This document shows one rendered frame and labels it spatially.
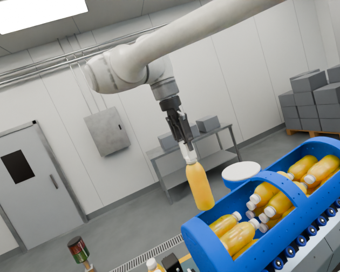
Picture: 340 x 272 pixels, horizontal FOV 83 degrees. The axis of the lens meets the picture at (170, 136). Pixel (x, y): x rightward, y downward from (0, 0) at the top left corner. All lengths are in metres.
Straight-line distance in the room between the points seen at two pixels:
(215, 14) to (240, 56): 4.50
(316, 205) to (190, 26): 0.84
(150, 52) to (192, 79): 3.86
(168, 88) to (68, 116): 3.55
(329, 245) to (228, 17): 1.03
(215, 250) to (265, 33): 5.11
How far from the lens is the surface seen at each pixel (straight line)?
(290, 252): 1.02
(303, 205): 0.95
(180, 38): 0.46
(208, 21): 0.46
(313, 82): 4.37
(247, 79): 4.94
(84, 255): 1.10
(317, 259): 1.13
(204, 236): 0.76
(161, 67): 0.63
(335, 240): 1.22
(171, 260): 1.07
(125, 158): 4.06
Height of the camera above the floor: 1.70
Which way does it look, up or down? 10 degrees down
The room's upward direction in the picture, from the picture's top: 21 degrees counter-clockwise
